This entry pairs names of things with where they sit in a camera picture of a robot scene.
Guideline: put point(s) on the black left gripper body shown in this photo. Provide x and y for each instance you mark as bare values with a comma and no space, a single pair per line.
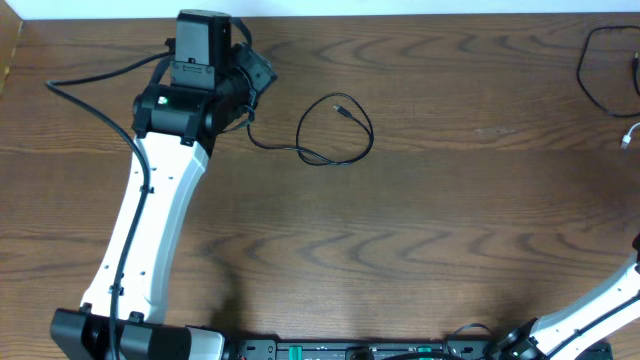
253,75

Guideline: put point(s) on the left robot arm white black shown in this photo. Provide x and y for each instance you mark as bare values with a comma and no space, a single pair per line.
202,86

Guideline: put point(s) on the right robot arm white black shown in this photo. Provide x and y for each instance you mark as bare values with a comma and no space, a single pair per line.
567,333

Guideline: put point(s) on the brown cardboard panel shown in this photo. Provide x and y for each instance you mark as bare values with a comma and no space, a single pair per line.
10,31

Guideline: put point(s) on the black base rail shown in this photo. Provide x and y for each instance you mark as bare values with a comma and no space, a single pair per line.
274,349

